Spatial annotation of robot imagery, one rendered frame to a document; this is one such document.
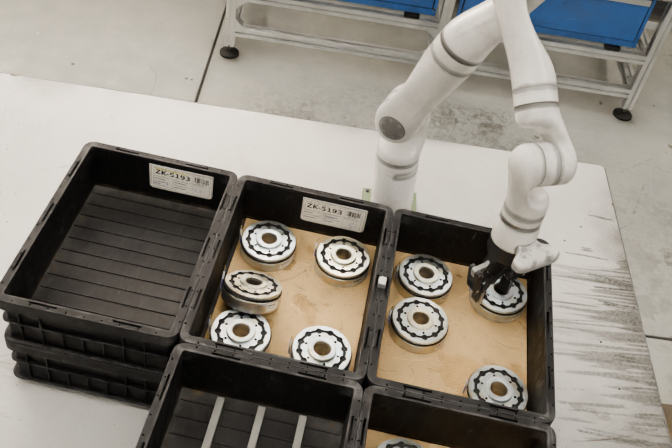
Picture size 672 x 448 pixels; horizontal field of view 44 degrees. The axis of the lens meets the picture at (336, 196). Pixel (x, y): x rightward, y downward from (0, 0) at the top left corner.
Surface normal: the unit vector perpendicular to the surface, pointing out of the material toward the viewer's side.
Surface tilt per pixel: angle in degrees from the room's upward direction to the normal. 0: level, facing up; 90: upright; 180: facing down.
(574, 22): 90
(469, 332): 0
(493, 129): 0
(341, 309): 0
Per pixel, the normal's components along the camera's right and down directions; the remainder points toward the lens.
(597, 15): -0.07, 0.69
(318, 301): 0.14, -0.71
